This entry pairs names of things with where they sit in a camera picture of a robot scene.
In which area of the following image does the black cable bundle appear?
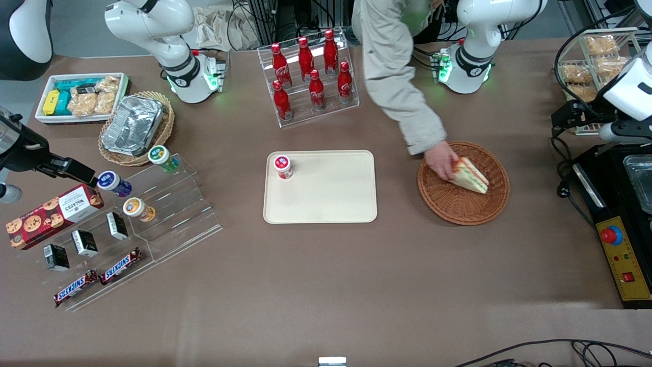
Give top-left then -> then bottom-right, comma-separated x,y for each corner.
413,43 -> 445,71

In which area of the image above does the yellow small box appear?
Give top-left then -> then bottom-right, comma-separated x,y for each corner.
42,90 -> 61,116

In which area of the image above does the Snickers chocolate bar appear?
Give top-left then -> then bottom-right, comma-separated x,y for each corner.
53,270 -> 98,308
100,248 -> 143,285

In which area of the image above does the yellow control panel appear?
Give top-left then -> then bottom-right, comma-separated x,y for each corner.
596,217 -> 652,302

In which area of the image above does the clear acrylic step stand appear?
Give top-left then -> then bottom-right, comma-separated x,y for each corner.
10,196 -> 156,312
97,153 -> 223,264

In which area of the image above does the long teal box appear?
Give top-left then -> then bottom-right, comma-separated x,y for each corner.
55,79 -> 100,93

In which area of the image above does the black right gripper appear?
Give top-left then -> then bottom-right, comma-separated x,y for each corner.
0,115 -> 98,187

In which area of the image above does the crumpled beige cloth bag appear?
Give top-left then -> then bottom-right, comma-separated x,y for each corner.
189,4 -> 261,51

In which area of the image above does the beige plastic tray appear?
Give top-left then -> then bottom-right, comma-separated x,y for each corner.
263,149 -> 378,224

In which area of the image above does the green-lid small cup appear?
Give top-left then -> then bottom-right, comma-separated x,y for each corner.
148,145 -> 180,173

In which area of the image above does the round brown wicker basket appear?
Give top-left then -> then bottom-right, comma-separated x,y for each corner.
417,141 -> 510,226

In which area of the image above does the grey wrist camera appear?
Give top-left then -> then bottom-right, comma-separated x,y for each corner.
599,120 -> 652,144
0,183 -> 23,204

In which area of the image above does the oval light wicker basket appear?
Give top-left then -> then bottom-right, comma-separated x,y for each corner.
98,91 -> 175,167

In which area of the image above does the triangular sandwich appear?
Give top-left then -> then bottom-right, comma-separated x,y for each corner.
450,156 -> 490,195

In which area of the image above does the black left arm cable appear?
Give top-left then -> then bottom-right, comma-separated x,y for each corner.
554,8 -> 640,119

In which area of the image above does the black cable along table edge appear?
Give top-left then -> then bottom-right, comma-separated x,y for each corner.
453,338 -> 652,367

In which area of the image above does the black cable with plug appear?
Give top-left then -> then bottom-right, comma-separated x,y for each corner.
550,135 -> 597,230

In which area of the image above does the orange-lid small cup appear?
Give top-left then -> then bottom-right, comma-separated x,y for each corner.
123,197 -> 156,222

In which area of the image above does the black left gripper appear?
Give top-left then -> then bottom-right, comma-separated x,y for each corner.
552,100 -> 618,135

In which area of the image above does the clear acrylic bottle rack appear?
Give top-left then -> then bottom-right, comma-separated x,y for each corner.
257,27 -> 360,128

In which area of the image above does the black machine housing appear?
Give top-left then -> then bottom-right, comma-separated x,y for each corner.
573,145 -> 652,310

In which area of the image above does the red-lid small cup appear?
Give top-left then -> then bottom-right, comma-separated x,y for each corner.
274,154 -> 294,180

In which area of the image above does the purple-lid small cup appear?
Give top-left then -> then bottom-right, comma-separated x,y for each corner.
97,171 -> 132,198

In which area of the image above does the steel pan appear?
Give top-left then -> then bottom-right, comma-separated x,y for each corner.
622,154 -> 652,215

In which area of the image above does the beige-sleeved person arm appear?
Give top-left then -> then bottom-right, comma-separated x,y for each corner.
356,20 -> 449,156

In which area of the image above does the white rectangular bin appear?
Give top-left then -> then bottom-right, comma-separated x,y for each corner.
35,72 -> 131,125

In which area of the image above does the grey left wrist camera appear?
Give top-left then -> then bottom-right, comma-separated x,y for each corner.
599,120 -> 652,144

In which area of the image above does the small black white carton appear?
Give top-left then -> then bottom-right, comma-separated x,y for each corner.
71,229 -> 98,257
106,212 -> 129,241
43,244 -> 70,272

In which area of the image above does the red emergency stop button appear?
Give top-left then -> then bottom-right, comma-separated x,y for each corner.
600,224 -> 623,245

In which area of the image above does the red cola bottle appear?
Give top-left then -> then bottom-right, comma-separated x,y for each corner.
272,80 -> 293,121
323,29 -> 339,76
297,37 -> 315,82
270,43 -> 292,88
337,61 -> 354,104
309,69 -> 327,110

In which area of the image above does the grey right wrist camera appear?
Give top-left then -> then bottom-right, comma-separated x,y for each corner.
0,183 -> 23,204

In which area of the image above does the red Walkers cookie box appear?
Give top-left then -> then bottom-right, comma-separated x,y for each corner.
6,183 -> 104,250

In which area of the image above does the aluminium foil tray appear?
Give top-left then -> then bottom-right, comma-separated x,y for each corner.
101,95 -> 164,157

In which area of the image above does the person's bare hand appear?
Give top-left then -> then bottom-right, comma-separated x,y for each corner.
424,141 -> 459,181

